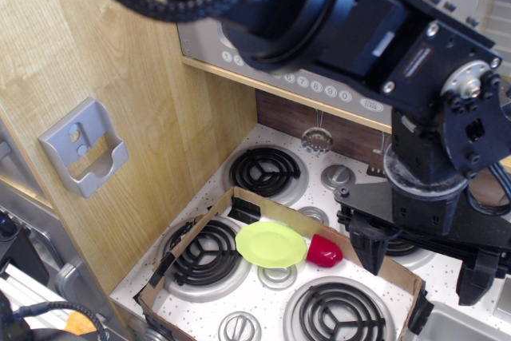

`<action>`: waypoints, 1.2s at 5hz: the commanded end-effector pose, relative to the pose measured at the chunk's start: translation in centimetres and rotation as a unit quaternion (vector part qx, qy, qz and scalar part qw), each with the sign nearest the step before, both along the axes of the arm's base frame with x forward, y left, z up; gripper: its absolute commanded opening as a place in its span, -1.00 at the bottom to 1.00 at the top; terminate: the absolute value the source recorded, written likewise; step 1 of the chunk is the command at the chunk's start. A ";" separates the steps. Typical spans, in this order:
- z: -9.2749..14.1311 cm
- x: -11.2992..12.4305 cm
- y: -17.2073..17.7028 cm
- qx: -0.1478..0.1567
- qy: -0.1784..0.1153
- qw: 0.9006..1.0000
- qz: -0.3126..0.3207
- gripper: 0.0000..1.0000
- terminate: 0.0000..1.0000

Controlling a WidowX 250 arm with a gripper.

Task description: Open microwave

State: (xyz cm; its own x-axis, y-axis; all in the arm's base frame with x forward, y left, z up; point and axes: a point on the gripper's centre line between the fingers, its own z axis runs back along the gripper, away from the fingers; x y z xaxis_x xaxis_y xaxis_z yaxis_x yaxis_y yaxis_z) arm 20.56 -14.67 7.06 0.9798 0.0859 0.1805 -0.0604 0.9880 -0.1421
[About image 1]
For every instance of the front left stove burner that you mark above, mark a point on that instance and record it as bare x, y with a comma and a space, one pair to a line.
210, 267

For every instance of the back right stove burner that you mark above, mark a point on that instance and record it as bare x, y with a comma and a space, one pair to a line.
408, 255

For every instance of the grey front stove knob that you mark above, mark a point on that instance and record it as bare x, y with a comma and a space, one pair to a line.
240, 326

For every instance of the grey stove knob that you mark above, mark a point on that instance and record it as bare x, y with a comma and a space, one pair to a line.
278, 279
240, 326
336, 176
316, 214

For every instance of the grey oven door handle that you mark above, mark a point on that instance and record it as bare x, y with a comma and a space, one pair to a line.
69, 283

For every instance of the front right stove burner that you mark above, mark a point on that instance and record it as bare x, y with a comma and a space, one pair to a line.
337, 308

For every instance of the back left stove burner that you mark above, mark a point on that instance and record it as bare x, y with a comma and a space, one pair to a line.
269, 171

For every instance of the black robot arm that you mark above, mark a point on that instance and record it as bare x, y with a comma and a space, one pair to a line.
450, 114

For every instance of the red plastic cup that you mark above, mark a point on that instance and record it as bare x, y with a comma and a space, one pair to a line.
323, 252

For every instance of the stove burner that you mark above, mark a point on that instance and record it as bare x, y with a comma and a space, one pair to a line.
337, 308
408, 255
210, 267
269, 171

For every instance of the steel sink basin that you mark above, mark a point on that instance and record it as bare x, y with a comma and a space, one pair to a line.
447, 324

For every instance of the brown cardboard frame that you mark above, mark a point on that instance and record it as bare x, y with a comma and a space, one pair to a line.
171, 318

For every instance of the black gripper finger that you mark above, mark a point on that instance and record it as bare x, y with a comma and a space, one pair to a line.
370, 244
477, 275

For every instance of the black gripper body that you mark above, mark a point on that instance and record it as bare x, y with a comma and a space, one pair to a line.
450, 227

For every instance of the green plastic plate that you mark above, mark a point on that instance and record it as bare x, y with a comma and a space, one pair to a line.
269, 244

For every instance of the grey back stove knob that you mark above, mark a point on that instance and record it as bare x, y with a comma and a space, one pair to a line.
336, 176

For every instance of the grey upper middle stove knob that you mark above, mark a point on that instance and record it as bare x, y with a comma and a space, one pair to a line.
316, 214

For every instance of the hanging black spatula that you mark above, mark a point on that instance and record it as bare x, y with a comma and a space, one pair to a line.
376, 159

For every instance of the grey wall phone holder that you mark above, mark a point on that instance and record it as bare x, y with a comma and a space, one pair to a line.
76, 134

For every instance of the grey toy microwave door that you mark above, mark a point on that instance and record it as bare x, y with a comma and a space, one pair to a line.
279, 73

